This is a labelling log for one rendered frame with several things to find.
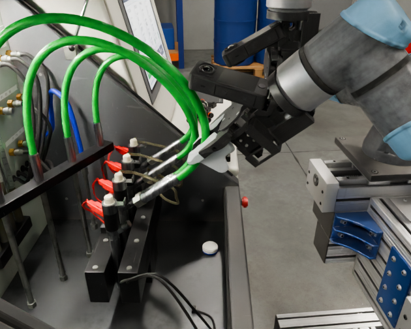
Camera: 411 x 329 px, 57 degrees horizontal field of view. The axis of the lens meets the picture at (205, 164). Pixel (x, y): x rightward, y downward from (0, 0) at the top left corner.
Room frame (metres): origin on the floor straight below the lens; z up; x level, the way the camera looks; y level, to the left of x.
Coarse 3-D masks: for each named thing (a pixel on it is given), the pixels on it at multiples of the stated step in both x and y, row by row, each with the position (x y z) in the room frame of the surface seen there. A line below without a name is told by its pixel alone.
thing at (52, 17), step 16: (32, 16) 0.57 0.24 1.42; (48, 16) 0.57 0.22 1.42; (64, 16) 0.57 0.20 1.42; (80, 16) 0.57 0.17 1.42; (0, 32) 0.57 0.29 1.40; (16, 32) 0.57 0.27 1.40; (112, 32) 0.56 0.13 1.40; (144, 48) 0.56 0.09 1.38; (160, 64) 0.56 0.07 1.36; (176, 80) 0.56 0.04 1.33; (192, 96) 0.56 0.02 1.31; (208, 128) 0.56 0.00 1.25
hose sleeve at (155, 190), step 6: (174, 174) 0.56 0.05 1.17; (168, 180) 0.56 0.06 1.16; (174, 180) 0.56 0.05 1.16; (156, 186) 0.56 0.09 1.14; (162, 186) 0.56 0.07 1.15; (168, 186) 0.56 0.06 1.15; (144, 192) 0.57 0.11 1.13; (150, 192) 0.56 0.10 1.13; (156, 192) 0.56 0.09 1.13; (162, 192) 0.56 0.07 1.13; (144, 198) 0.56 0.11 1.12; (150, 198) 0.56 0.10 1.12
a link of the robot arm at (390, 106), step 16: (400, 64) 0.42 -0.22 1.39; (384, 80) 0.42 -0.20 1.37; (400, 80) 0.42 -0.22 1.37; (352, 96) 0.45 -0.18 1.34; (368, 96) 0.43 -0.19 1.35; (384, 96) 0.41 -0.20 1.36; (400, 96) 0.41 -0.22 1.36; (368, 112) 0.43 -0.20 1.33; (384, 112) 0.41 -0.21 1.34; (400, 112) 0.40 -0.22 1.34; (384, 128) 0.42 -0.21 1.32; (400, 128) 0.40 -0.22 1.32; (400, 144) 0.40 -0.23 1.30
